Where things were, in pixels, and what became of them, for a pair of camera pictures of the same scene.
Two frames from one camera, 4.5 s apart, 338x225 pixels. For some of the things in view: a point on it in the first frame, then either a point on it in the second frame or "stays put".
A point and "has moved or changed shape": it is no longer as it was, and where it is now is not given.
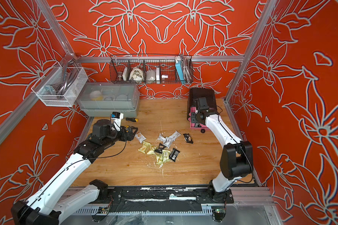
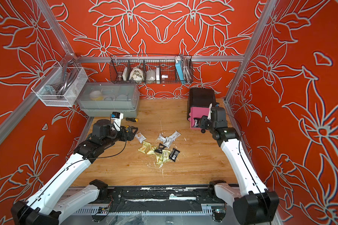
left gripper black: x=130 y=136 stays put
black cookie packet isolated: x=188 y=138 has moved or changed shape
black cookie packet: x=173 y=154 stays put
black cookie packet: x=159 y=149 stays put
